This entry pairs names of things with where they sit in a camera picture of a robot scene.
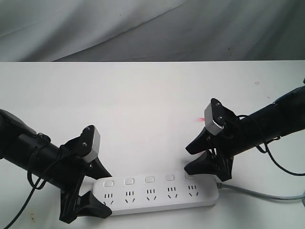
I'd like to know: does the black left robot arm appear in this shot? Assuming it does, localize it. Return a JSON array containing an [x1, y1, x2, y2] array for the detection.
[[0, 110, 112, 223]]

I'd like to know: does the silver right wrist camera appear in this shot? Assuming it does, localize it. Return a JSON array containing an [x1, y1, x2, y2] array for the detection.
[[204, 98, 225, 135]]

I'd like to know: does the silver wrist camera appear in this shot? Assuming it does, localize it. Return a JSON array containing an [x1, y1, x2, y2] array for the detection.
[[204, 98, 225, 135], [77, 125, 101, 163]]

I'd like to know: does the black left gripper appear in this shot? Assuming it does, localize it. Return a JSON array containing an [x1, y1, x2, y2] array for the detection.
[[59, 137, 112, 224]]

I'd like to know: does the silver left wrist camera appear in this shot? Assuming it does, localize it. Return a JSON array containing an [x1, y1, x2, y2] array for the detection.
[[77, 125, 101, 163]]

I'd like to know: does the white five-socket power strip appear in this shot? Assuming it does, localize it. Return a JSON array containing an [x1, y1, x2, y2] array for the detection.
[[93, 170, 219, 216]]

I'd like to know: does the grey backdrop cloth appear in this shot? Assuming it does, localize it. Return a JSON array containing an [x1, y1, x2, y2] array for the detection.
[[0, 0, 305, 62]]

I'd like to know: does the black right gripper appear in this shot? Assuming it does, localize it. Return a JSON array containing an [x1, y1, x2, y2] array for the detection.
[[184, 107, 239, 181]]

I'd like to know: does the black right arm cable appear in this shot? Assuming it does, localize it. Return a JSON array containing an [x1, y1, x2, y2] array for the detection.
[[226, 114, 305, 177]]

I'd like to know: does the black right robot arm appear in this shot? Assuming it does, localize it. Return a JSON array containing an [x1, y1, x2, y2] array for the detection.
[[184, 86, 305, 181]]

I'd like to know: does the grey power cable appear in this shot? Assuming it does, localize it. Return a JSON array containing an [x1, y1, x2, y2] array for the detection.
[[215, 182, 305, 209]]

